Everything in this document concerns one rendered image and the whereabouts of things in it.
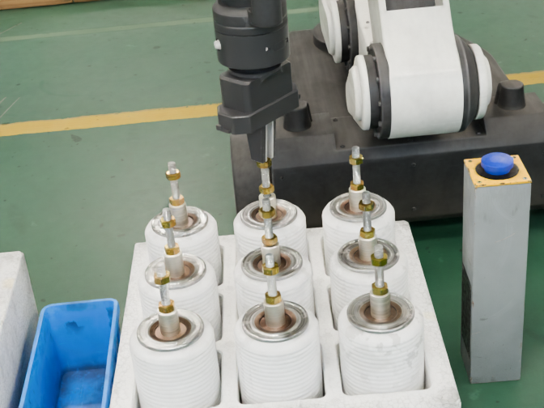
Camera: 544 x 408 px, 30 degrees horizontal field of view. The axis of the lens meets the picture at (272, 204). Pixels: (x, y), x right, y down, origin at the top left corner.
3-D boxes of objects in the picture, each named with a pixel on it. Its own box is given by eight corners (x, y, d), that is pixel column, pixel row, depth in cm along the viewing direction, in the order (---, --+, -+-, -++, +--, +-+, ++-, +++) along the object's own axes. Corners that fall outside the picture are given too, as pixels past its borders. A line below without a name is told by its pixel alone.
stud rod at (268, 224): (274, 251, 123) (269, 197, 120) (274, 255, 123) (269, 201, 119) (266, 251, 124) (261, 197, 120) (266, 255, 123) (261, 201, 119)
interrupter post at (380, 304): (382, 306, 115) (381, 282, 113) (395, 316, 113) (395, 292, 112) (365, 314, 114) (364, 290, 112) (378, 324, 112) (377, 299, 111)
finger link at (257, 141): (252, 156, 131) (247, 112, 127) (270, 163, 129) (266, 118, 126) (243, 161, 130) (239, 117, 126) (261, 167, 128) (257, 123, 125)
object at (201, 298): (150, 374, 136) (129, 261, 127) (218, 356, 138) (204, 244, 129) (164, 419, 128) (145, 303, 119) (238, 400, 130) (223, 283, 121)
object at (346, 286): (345, 345, 138) (338, 232, 129) (414, 353, 135) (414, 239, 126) (328, 391, 130) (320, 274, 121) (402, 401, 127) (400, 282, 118)
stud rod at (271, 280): (269, 310, 113) (264, 253, 110) (278, 308, 113) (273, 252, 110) (270, 315, 112) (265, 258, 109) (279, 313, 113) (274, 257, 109)
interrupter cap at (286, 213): (308, 221, 133) (307, 216, 132) (256, 238, 130) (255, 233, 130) (281, 197, 139) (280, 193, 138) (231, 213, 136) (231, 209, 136)
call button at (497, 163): (478, 167, 129) (478, 152, 128) (508, 163, 129) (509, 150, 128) (484, 181, 125) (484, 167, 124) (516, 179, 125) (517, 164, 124)
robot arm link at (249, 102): (252, 142, 120) (243, 48, 114) (195, 124, 126) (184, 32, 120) (319, 104, 128) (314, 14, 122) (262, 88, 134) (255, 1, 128)
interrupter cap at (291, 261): (304, 281, 121) (303, 276, 120) (240, 286, 121) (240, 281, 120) (301, 247, 127) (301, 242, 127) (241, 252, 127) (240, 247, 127)
